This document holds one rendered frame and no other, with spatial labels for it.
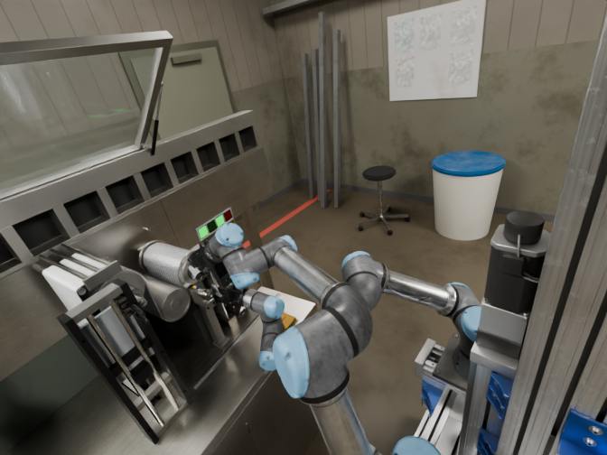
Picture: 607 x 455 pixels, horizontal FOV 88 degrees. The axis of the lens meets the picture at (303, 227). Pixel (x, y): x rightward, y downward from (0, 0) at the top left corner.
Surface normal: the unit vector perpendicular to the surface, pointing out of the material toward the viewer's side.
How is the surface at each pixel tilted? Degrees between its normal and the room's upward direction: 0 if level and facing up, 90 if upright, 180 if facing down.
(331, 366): 72
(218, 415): 0
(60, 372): 90
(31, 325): 90
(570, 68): 90
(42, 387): 90
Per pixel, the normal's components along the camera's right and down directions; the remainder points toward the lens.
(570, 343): -0.64, 0.47
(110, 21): 0.75, 0.21
